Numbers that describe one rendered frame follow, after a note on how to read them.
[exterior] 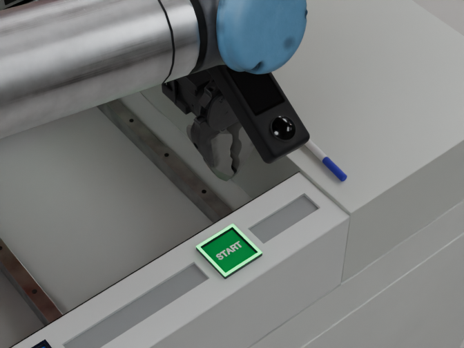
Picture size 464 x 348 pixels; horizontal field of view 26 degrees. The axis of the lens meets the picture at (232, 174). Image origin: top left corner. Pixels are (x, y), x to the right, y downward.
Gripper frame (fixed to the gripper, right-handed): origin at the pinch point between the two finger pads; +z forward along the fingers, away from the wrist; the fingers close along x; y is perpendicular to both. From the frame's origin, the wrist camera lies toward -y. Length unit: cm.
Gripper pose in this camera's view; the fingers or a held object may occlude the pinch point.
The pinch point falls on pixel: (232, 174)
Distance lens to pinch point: 106.4
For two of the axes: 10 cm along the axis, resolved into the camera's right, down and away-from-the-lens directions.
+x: -7.8, 4.6, -4.2
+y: -6.2, -5.8, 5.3
